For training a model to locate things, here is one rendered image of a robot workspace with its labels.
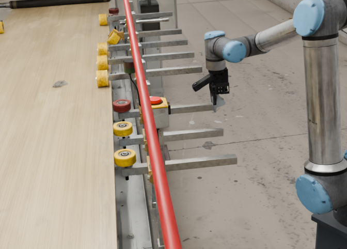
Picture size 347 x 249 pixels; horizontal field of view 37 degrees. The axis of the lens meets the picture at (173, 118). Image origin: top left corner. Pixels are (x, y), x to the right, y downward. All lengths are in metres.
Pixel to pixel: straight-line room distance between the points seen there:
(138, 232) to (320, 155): 0.72
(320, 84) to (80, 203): 0.86
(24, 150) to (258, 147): 2.20
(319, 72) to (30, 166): 1.05
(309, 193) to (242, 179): 1.64
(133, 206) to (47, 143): 0.42
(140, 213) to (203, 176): 1.47
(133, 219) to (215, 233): 1.02
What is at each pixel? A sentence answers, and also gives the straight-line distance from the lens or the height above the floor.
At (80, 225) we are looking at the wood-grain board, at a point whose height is 0.90.
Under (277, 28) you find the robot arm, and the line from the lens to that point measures 2.13.
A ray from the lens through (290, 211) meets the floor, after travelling 3.21.
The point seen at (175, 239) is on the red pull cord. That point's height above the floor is 1.64.
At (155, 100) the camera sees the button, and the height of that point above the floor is 1.23.
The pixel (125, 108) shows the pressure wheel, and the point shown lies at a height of 0.89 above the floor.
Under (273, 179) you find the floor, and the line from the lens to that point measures 3.51.
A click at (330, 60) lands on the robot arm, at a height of 1.26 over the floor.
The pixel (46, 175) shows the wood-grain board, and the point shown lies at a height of 0.90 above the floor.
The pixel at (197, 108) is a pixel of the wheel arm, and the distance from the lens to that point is 2.41.
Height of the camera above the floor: 1.80
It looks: 24 degrees down
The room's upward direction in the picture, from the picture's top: 3 degrees counter-clockwise
